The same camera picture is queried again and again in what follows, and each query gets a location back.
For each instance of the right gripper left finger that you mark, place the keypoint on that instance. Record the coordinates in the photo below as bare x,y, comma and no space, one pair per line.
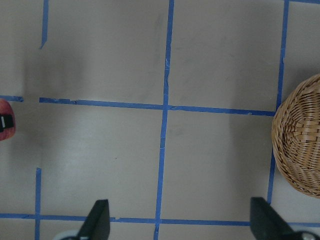
97,224

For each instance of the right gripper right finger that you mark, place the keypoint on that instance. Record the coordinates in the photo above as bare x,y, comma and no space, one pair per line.
266,223

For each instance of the red striped apple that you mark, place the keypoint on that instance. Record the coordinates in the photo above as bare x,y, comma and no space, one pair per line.
7,120

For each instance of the wicker basket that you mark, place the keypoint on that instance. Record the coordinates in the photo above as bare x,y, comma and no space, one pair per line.
295,136

